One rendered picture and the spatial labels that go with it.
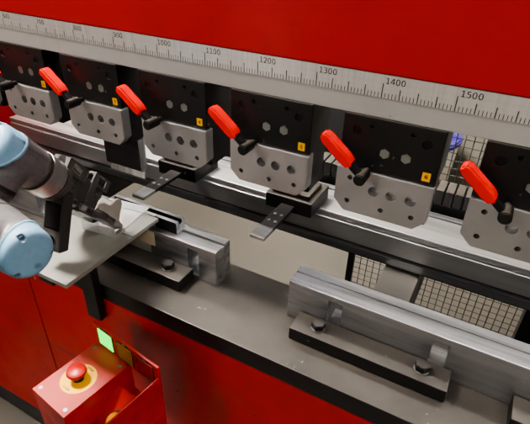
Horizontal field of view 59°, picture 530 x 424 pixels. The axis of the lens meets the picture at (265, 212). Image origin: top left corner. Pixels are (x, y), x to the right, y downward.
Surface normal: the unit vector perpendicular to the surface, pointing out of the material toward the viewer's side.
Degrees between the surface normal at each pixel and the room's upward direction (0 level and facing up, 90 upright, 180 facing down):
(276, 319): 0
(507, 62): 90
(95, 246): 0
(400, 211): 90
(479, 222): 90
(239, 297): 0
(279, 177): 90
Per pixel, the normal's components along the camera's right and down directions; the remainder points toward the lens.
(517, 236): -0.48, 0.46
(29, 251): 0.77, 0.37
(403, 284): 0.03, -0.84
